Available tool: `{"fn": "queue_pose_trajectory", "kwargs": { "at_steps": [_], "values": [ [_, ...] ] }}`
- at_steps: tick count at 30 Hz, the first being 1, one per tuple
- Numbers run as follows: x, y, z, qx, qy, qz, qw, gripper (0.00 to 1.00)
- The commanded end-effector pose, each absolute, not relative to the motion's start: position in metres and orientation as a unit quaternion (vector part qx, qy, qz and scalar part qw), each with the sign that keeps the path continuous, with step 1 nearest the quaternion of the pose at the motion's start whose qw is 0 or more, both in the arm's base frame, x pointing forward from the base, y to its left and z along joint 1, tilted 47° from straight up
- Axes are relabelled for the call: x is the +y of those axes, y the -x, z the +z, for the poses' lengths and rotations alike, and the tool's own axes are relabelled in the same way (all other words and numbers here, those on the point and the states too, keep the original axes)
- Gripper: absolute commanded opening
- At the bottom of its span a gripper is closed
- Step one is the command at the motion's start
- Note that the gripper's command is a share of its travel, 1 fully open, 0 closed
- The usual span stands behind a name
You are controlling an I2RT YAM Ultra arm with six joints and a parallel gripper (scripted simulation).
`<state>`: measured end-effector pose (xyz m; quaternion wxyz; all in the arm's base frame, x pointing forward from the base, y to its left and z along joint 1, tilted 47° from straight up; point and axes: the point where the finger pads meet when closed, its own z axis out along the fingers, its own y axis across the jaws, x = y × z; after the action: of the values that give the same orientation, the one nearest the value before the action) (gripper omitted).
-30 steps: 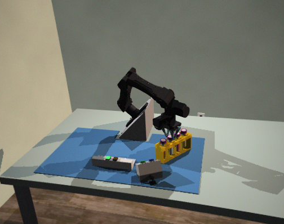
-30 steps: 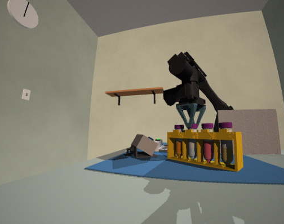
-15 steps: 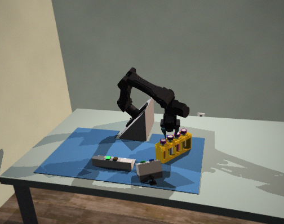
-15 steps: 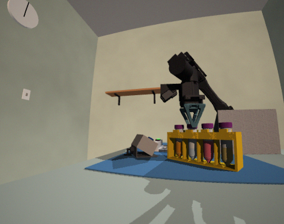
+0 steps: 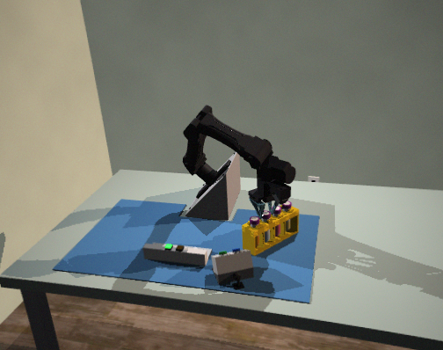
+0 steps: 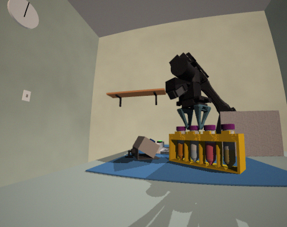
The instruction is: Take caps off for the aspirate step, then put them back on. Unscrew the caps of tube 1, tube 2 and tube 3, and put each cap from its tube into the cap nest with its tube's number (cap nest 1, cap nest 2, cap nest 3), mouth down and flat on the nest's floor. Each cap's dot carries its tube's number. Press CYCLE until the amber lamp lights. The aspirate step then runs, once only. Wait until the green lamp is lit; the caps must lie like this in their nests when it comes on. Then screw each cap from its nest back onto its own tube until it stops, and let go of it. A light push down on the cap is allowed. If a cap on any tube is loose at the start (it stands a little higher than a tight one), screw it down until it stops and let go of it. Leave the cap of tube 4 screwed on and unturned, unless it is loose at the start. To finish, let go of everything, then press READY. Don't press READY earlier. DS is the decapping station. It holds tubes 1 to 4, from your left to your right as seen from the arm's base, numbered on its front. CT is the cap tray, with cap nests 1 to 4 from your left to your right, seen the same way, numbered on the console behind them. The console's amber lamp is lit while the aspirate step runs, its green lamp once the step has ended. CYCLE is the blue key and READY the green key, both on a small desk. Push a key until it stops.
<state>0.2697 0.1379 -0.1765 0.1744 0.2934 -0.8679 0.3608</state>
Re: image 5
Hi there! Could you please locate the grey key desk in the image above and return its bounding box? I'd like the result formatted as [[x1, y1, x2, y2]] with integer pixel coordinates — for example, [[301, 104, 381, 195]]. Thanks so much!
[[211, 248, 254, 289]]

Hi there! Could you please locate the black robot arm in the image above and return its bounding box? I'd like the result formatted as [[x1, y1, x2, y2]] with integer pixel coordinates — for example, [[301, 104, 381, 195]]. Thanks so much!
[[183, 105, 296, 205]]

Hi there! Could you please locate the blue flat mat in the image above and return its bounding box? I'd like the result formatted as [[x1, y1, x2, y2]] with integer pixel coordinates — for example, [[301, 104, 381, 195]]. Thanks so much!
[[52, 199, 320, 303]]

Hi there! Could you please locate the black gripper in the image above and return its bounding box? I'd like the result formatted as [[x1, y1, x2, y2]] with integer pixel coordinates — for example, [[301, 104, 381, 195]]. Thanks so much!
[[249, 177, 279, 219]]

